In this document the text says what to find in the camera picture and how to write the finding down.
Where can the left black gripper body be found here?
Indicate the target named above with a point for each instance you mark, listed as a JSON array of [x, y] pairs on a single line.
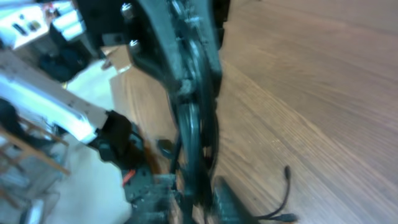
[[104, 24]]

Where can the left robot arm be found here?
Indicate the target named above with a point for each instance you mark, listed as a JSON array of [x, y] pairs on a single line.
[[201, 127]]

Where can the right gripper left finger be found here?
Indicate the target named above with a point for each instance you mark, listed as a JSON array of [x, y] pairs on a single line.
[[151, 199]]

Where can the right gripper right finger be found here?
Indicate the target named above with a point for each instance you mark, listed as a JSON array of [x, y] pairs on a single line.
[[227, 206]]

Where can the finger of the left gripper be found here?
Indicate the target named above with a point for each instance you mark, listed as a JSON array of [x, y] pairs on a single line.
[[157, 35], [202, 13]]

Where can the wooden chair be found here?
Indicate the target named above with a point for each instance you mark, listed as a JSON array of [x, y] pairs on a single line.
[[27, 150]]

